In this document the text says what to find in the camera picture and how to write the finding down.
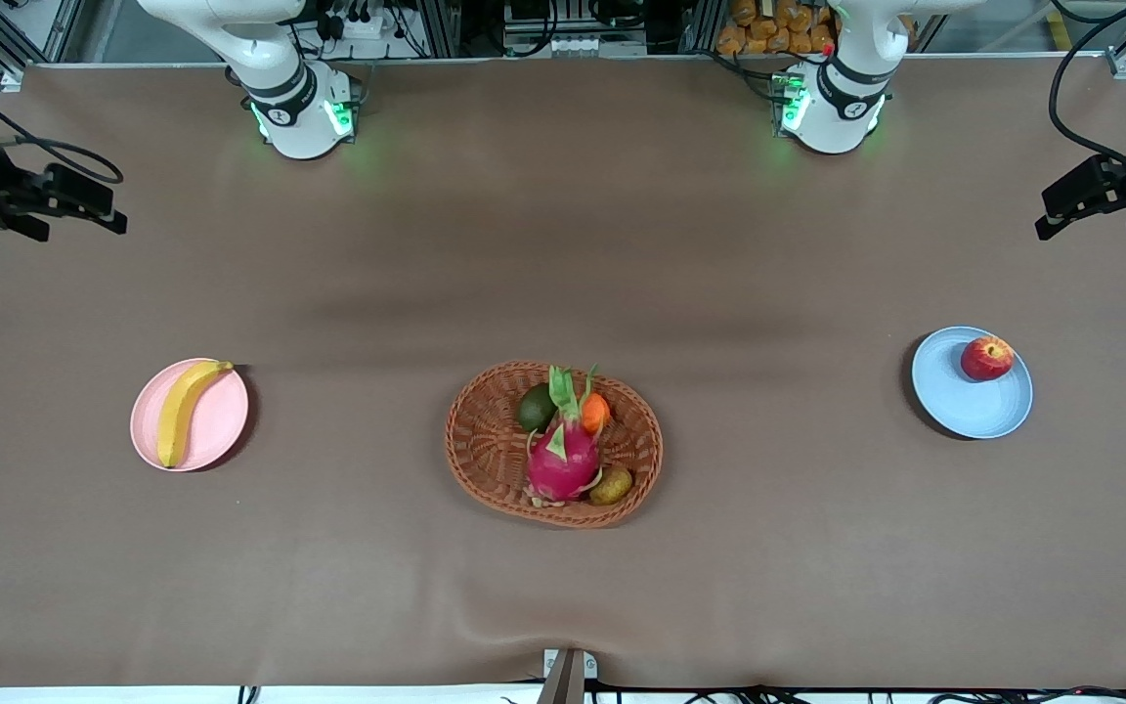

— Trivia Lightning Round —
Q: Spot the light blue round plate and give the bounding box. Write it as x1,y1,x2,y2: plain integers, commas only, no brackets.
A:
911,326,1034,440

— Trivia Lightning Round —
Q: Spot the small orange carrot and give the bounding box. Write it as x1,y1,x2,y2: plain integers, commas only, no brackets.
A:
578,367,613,436

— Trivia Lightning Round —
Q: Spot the dark green avocado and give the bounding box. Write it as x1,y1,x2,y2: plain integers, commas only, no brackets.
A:
516,383,557,434

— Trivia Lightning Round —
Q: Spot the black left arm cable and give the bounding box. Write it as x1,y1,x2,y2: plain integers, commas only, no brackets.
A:
1050,0,1126,187

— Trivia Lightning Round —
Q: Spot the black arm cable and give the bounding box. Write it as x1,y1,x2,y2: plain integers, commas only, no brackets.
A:
1050,0,1126,187
0,68,124,187

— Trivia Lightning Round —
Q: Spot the metal table bracket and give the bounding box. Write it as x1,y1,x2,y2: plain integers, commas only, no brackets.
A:
541,648,599,704

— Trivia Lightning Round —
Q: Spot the white power strip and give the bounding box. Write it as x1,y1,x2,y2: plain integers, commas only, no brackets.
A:
314,8,386,40

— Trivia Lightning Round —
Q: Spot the yellow banana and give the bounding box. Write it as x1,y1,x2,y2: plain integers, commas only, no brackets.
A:
155,359,235,469

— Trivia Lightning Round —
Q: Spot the pink round plate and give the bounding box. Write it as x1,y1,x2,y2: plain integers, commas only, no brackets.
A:
129,358,249,473

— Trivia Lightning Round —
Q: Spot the red apple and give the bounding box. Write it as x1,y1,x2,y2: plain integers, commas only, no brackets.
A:
960,335,1016,382

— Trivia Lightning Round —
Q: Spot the pink dragon fruit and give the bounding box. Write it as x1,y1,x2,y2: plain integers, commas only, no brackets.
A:
524,364,606,507

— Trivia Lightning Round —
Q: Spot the brown kiwi fruit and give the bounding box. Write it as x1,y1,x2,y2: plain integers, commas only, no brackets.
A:
588,465,634,506

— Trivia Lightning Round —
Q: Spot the brown table mat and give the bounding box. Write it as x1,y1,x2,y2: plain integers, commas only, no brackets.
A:
0,54,1126,690

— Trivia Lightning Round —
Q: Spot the brown wicker basket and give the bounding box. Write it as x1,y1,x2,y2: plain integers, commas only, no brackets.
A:
445,360,665,529

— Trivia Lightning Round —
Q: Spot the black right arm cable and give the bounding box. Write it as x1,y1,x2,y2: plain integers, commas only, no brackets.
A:
0,68,124,187

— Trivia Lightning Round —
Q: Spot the bag of orange snacks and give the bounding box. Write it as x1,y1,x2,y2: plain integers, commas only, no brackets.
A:
716,0,838,56

